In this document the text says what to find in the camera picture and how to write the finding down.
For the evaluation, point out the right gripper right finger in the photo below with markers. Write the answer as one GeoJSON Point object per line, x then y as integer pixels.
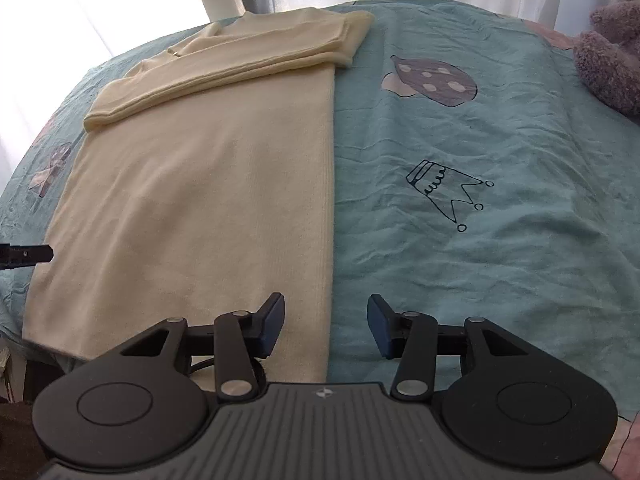
{"type": "Point", "coordinates": [411, 339]}

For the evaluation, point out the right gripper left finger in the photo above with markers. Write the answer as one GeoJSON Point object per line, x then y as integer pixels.
{"type": "Point", "coordinates": [241, 340]}

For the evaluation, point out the cream knit sweater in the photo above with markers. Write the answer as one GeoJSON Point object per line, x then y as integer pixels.
{"type": "Point", "coordinates": [205, 183]}

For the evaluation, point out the purple plush toy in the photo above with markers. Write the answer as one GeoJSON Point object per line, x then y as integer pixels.
{"type": "Point", "coordinates": [607, 57]}

